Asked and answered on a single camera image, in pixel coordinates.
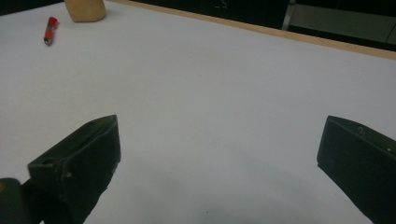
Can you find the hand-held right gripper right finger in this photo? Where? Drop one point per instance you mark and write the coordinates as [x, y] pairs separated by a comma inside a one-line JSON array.
[[361, 158]]

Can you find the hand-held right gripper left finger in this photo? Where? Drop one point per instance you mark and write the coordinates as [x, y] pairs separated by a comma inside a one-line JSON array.
[[82, 161]]

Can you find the red marker pen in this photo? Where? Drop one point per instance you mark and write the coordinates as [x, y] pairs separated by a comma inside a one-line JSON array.
[[50, 29]]

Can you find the tan wooden block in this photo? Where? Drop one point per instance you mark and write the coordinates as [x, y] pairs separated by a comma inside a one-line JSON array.
[[85, 10]]

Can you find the metal stand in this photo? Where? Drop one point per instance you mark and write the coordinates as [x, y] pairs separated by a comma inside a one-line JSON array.
[[288, 15]]

